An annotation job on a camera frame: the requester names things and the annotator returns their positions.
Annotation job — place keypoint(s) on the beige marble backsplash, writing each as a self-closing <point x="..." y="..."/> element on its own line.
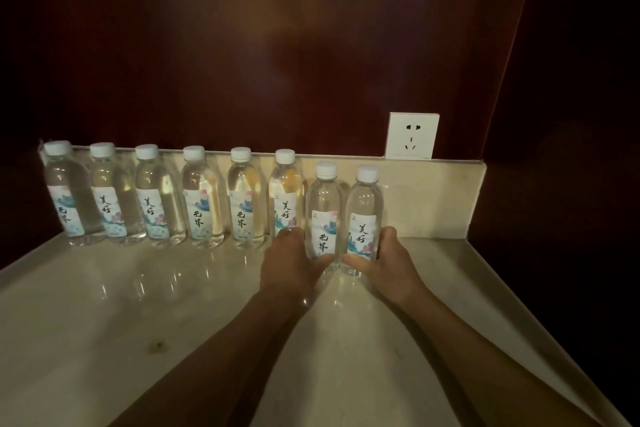
<point x="430" y="196"/>

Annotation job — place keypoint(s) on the row of water bottles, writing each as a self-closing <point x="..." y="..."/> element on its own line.
<point x="160" y="201"/>

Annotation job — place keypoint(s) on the person's right hand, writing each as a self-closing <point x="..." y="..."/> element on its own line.
<point x="395" y="276"/>

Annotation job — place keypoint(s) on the person's left forearm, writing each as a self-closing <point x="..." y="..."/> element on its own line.
<point x="210" y="366"/>

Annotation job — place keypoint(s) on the person's right thumb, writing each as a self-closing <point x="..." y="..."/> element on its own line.
<point x="357" y="261"/>

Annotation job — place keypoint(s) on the person's left thumb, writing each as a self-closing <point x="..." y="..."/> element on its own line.
<point x="320" y="262"/>

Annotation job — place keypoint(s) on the person's right forearm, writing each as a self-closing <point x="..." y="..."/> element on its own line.
<point x="480" y="366"/>

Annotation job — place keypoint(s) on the white wall power socket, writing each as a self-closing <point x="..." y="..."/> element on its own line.
<point x="412" y="136"/>

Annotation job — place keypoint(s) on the clear labelled water bottle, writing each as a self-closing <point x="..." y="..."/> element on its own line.
<point x="364" y="201"/>
<point x="324" y="201"/>

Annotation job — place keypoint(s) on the person's left hand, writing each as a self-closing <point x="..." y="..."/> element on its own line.
<point x="287" y="269"/>

